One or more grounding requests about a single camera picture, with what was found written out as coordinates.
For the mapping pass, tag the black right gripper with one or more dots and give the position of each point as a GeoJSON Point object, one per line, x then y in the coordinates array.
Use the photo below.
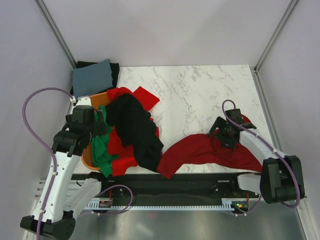
{"type": "Point", "coordinates": [221, 123]}

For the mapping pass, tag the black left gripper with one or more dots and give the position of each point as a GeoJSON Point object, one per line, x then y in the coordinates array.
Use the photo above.
{"type": "Point", "coordinates": [99, 128]}

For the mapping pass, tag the orange plastic basket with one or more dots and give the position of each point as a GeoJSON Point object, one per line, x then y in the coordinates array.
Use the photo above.
{"type": "Point", "coordinates": [97, 100]}

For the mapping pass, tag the dark red t shirt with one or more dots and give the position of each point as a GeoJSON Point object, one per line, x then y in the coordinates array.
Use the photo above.
{"type": "Point", "coordinates": [201, 149]}

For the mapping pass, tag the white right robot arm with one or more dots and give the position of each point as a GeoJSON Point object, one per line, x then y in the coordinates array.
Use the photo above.
{"type": "Point", "coordinates": [281, 178]}

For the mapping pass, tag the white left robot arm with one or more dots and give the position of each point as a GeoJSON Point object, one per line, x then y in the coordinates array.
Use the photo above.
{"type": "Point", "coordinates": [55, 215]}

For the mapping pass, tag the green t shirt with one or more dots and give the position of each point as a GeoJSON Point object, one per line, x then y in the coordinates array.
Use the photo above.
{"type": "Point", "coordinates": [99, 146]}

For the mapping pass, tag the bright red t shirt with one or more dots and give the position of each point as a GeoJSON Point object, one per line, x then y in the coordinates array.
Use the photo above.
{"type": "Point", "coordinates": [126, 158]}

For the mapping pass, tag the folded grey-blue t shirt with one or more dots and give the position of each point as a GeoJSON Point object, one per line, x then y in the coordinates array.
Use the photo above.
{"type": "Point", "coordinates": [92, 78]}

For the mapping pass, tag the folded black t shirt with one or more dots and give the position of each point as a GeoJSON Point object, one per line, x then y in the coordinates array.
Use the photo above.
{"type": "Point", "coordinates": [113, 75]}

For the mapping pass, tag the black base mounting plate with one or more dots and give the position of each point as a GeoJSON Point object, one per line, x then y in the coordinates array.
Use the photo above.
{"type": "Point", "coordinates": [181, 190]}

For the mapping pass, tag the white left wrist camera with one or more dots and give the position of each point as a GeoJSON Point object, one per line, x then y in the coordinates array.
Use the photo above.
{"type": "Point", "coordinates": [80, 101]}

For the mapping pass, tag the right aluminium frame post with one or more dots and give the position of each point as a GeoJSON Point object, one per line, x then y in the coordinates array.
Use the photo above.
{"type": "Point", "coordinates": [276, 33]}

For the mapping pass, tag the aluminium frame post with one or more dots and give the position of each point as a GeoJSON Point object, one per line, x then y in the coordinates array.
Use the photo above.
{"type": "Point", "coordinates": [276, 33]}
{"type": "Point", "coordinates": [56, 32]}

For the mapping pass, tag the white slotted cable duct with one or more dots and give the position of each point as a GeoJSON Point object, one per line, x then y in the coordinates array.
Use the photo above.
{"type": "Point", "coordinates": [97, 205]}

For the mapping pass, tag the left aluminium frame post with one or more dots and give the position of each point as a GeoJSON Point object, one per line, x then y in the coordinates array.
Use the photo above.
{"type": "Point", "coordinates": [56, 32]}

